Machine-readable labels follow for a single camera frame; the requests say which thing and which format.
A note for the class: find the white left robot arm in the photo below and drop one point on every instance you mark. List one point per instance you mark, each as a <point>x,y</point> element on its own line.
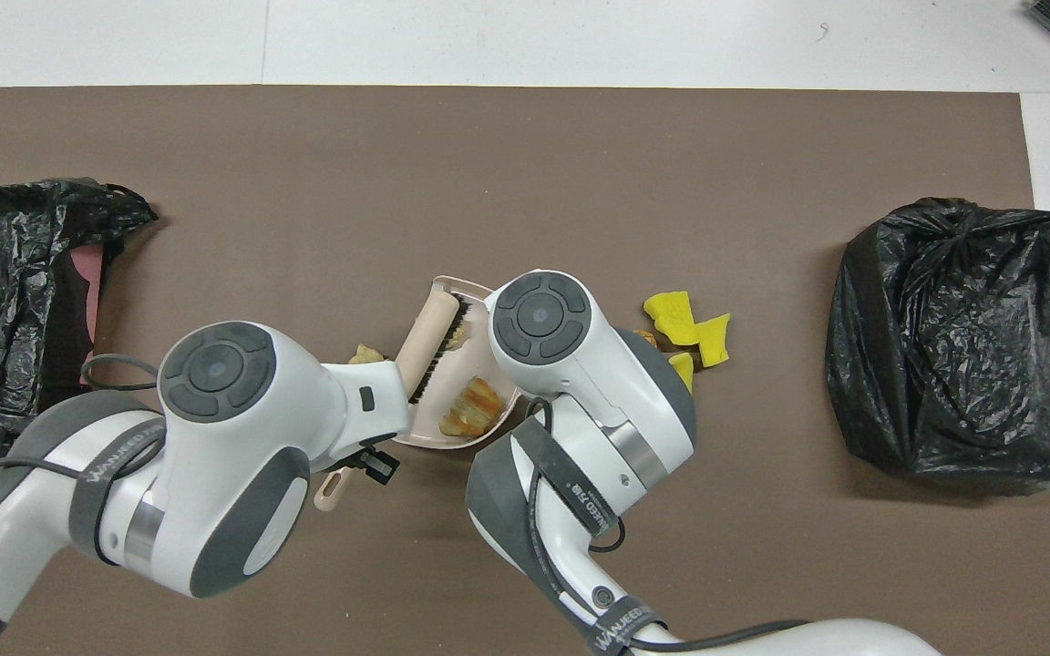
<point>215,437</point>

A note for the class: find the brown table mat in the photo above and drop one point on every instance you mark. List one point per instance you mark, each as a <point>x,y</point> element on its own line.
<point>525,137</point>

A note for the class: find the notched yellow sponge piece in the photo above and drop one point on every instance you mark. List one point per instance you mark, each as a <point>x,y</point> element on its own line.
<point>715,339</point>

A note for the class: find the pale ridged bread piece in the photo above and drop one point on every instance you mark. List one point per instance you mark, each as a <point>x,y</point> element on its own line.
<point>366,354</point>

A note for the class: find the beige plastic dustpan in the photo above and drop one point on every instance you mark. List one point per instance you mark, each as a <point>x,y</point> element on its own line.
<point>484,364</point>

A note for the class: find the brown peanut shaped bread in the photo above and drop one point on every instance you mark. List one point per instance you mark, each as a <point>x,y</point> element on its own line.
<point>648,338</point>

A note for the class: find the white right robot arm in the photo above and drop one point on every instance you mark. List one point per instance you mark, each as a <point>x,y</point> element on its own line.
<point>580,410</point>

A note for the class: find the yellow sponge piece green backing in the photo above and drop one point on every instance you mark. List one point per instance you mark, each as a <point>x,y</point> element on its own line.
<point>682,369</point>

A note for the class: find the large yellow sponge piece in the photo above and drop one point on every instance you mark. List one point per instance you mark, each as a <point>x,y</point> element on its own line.
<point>671,317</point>

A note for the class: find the beige hand brush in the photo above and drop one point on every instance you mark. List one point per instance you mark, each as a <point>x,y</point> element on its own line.
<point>429,328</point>

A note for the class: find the orange striped croissant toy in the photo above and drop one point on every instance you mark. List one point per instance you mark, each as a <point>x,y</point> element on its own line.
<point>472,408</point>

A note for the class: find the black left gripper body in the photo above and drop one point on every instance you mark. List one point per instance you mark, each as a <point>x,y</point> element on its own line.
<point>377,463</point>

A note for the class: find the black bagged bin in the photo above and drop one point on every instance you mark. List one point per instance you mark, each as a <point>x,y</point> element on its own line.
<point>926,364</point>

